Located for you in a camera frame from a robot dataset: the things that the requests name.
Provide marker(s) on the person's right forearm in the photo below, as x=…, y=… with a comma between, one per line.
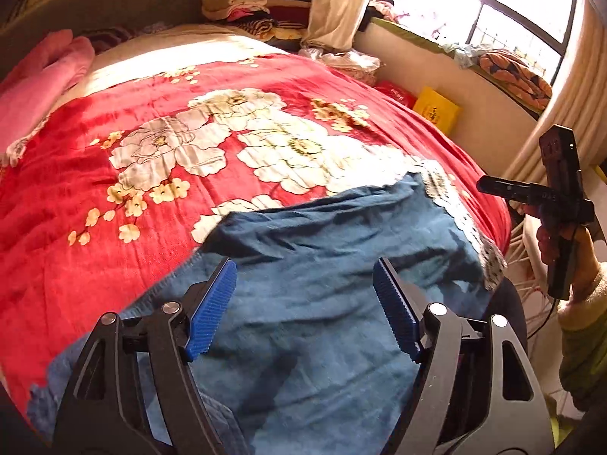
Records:
x=585, y=341

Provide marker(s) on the stack of folded clothes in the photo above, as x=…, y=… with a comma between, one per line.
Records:
x=246, y=4

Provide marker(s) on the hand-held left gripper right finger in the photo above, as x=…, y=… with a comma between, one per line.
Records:
x=396, y=303

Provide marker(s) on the blue denim pants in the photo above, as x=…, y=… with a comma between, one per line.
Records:
x=308, y=256

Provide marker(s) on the grey headboard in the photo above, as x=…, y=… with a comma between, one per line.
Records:
x=118, y=0

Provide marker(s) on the cream curtain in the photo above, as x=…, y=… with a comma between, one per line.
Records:
x=336, y=4
x=564, y=95

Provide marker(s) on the light blue cloth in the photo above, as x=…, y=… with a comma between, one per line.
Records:
x=467, y=54

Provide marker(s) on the person's right hand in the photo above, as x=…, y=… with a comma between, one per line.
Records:
x=586, y=265

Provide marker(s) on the cream bed sheet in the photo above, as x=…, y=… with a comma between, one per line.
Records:
x=156, y=52

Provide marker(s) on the white clothes pile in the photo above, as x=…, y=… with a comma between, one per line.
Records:
x=346, y=61

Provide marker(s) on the red floral blanket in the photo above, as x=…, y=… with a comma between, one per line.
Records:
x=71, y=175

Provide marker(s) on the red plastic bag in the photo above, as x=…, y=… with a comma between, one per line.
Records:
x=393, y=92

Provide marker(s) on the pink blanket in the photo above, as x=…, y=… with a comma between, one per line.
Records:
x=33, y=90

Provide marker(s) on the orange patterned cushion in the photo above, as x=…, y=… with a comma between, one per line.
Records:
x=514, y=76

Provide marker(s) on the yellow bag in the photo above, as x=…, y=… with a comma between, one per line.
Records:
x=436, y=109

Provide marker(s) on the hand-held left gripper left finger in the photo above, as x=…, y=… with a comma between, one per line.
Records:
x=213, y=313

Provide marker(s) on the green window sill mat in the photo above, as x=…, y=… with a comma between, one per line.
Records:
x=422, y=38

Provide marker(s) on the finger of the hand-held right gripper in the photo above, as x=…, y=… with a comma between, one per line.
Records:
x=502, y=187

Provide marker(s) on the dark striped pillow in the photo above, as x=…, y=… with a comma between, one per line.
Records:
x=109, y=37

